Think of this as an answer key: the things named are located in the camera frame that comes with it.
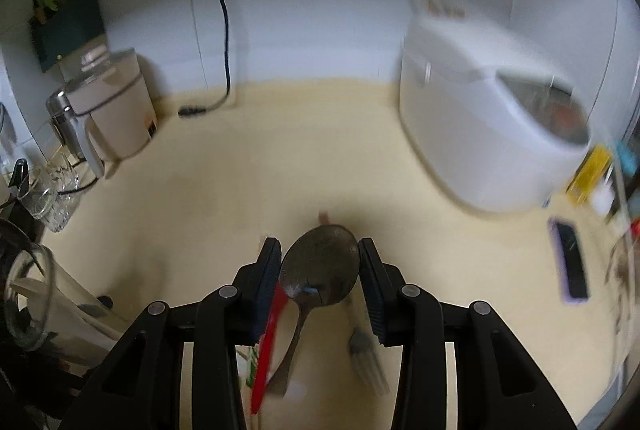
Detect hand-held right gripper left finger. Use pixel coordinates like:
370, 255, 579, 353
65, 237, 283, 430

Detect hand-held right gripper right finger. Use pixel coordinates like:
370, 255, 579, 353
359, 237, 576, 430

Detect tall clear glass cup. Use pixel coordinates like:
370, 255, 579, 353
0, 242, 132, 363

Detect metal fork with beige handle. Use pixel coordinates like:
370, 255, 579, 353
317, 209, 392, 397

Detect red plastic spatula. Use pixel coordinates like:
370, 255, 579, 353
249, 284, 290, 415

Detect large metal spoon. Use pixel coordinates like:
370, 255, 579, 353
264, 224, 362, 397

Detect wooden chopsticks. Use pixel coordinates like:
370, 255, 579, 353
244, 344, 262, 430

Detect clear glass tumbler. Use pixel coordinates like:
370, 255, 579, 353
22, 182, 71, 233
42, 155, 81, 196

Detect stainless steel canister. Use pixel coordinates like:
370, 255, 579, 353
46, 89, 87, 163

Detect white rice cooker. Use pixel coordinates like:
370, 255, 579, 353
397, 12, 594, 214

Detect smartphone with purple case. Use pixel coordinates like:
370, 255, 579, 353
546, 216, 592, 307

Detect yellow carton box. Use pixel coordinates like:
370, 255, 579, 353
566, 146, 614, 207

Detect small white jar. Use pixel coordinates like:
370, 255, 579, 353
591, 180, 619, 217

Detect dark green knife holder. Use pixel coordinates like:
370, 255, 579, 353
28, 0, 108, 74

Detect blue lidded jar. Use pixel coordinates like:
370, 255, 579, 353
615, 142, 636, 181

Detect black power cable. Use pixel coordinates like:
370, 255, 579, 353
178, 0, 237, 118

